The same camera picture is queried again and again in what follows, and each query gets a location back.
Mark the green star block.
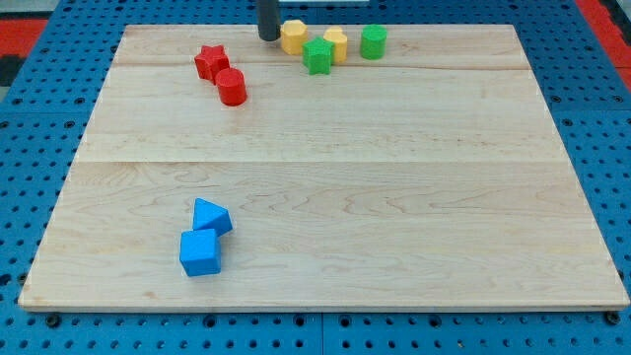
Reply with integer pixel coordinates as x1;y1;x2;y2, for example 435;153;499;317
303;36;334;75

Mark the red star block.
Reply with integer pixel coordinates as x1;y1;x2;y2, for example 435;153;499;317
194;44;231;85

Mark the light wooden board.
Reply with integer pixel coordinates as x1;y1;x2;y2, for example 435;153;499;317
19;25;629;313

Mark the blue triangle block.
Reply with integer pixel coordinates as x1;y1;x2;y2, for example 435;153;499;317
192;198;233;237

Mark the red cylinder block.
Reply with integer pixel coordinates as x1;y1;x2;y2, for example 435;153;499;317
215;67;247;107

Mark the blue cube block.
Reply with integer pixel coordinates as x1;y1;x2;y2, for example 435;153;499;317
179;229;221;277

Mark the yellow heart block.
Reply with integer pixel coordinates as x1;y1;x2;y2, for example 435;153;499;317
323;26;348;64

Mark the yellow hexagon block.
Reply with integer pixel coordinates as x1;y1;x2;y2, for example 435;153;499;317
280;20;309;55

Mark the green cylinder block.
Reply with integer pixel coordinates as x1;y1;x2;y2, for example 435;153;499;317
360;24;387;60

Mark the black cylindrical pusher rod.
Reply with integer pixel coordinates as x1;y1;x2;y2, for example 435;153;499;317
255;0;281;41

